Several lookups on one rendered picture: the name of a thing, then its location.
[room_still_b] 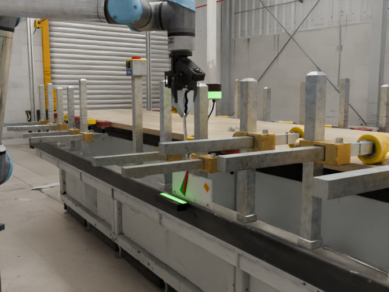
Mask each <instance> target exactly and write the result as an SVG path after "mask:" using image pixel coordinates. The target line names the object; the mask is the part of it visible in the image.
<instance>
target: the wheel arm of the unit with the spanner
mask: <svg viewBox="0 0 389 292"><path fill-rule="evenodd" d="M198 169H204V160H202V159H191V160H180V161H174V162H163V163H153V164H146V165H135V166H125V167H122V177H124V178H131V177H140V176H150V175H155V174H164V173H174V172H179V171H189V170H198Z"/></svg>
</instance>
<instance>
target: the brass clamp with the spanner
mask: <svg viewBox="0 0 389 292"><path fill-rule="evenodd" d="M210 156H211V155H210V154H208V155H196V154H194V153H193V154H191V155H190V156H189V158H192V159H202V160H204V169H198V170H200V171H204V172H207V173H217V172H221V171H218V170H217V156H216V158H211V157H210Z"/></svg>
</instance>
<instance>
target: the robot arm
mask: <svg viewBox="0 0 389 292"><path fill-rule="evenodd" d="M23 18H31V19H49V20H67V21H85V22H95V23H108V24H118V25H127V26H128V27H129V29H131V30H132V31H136V32H143V31H167V37H168V40H167V42H168V51H171V53H169V58H171V71H165V72H164V80H165V87H167V88H170V89H171V92H172V94H173V97H174V98H172V99H171V105H172V106H173V107H175V108H176V109H177V111H178V114H179V115H180V117H181V118H182V114H183V113H185V115H186V117H187V115H188V114H189V112H190V110H191V108H192V106H193V103H194V101H195V98H196V95H197V81H203V80H204V78H205V75H206V73H205V72H204V71H203V70H202V69H201V68H199V67H198V66H197V65H196V64H195V63H194V62H193V61H192V60H191V59H188V57H189V56H192V52H193V51H195V50H196V37H195V18H196V10H195V2H194V0H167V2H147V1H146V0H0V185H1V184H3V183H5V182H7V180H8V179H9V178H10V176H11V175H12V170H13V162H12V159H11V157H10V156H9V155H8V154H7V152H6V147H5V146H4V145H3V144H2V133H3V123H4V117H5V106H6V96H7V89H8V79H9V68H10V58H11V52H12V42H13V34H14V29H15V27H17V26H18V25H19V24H20V23H21V21H22V19H23ZM166 76H167V82H168V84H166ZM183 88H187V89H186V90H185V96H184V93H183V92H182V91H181V90H182V89H183ZM184 107H185V110H184Z"/></svg>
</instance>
